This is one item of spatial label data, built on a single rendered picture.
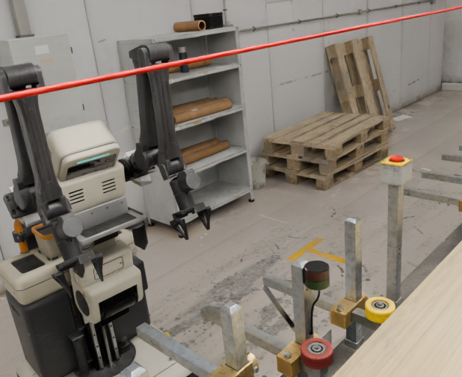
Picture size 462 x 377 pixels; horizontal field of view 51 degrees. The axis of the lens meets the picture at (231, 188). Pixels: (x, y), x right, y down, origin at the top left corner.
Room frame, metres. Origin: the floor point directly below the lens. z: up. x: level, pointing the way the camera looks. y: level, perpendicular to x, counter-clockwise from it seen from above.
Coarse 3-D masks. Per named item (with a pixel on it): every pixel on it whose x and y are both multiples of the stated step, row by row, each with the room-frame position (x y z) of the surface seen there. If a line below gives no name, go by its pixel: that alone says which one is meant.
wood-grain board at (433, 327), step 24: (456, 264) 1.29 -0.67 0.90; (432, 288) 1.18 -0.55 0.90; (456, 288) 1.16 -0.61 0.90; (408, 312) 1.08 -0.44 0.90; (432, 312) 1.07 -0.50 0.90; (456, 312) 1.06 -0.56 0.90; (384, 336) 0.99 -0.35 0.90; (408, 336) 0.98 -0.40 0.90; (432, 336) 0.97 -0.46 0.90; (456, 336) 0.96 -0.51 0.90; (360, 360) 0.92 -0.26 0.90; (384, 360) 0.91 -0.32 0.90; (408, 360) 0.90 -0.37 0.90; (432, 360) 0.89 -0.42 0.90; (456, 360) 0.88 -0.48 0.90
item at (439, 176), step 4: (424, 172) 2.27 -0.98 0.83; (428, 172) 2.27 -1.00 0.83; (432, 172) 2.26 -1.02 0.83; (424, 176) 2.27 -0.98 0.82; (428, 176) 2.25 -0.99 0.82; (432, 176) 2.24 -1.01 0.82; (436, 176) 2.22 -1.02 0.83; (440, 176) 2.21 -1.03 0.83; (444, 176) 2.20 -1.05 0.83; (448, 176) 2.19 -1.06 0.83; (452, 176) 2.18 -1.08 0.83; (456, 176) 2.18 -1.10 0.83; (440, 180) 2.21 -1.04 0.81; (444, 180) 2.19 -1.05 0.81; (448, 180) 2.18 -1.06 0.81; (452, 180) 2.17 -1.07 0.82; (456, 180) 2.15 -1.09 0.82; (460, 180) 2.14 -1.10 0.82
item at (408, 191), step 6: (408, 192) 2.07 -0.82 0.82; (414, 192) 2.05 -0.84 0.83; (420, 192) 2.03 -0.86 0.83; (426, 192) 2.02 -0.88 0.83; (432, 192) 2.01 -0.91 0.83; (426, 198) 2.01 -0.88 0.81; (432, 198) 1.99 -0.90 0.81; (438, 198) 1.97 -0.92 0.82; (444, 198) 1.95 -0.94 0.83; (450, 198) 1.93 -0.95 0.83; (456, 198) 1.92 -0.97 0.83; (456, 204) 1.91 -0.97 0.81
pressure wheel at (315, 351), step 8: (304, 344) 0.99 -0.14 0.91; (312, 344) 0.98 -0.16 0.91; (320, 344) 0.98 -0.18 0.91; (328, 344) 0.98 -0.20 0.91; (304, 352) 0.96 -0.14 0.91; (312, 352) 0.96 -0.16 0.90; (320, 352) 0.95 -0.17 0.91; (328, 352) 0.95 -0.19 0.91; (304, 360) 0.95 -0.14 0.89; (312, 360) 0.93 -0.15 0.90; (320, 360) 0.93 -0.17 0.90; (328, 360) 0.93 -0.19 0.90; (312, 368) 0.93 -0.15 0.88; (320, 368) 0.93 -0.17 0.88
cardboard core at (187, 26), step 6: (174, 24) 4.15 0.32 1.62; (180, 24) 4.10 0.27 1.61; (186, 24) 4.04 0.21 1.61; (192, 24) 3.99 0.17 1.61; (198, 24) 3.94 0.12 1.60; (204, 24) 3.99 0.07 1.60; (174, 30) 4.15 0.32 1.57; (180, 30) 4.10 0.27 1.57; (186, 30) 4.06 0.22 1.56; (192, 30) 4.01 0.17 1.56; (198, 30) 3.96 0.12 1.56
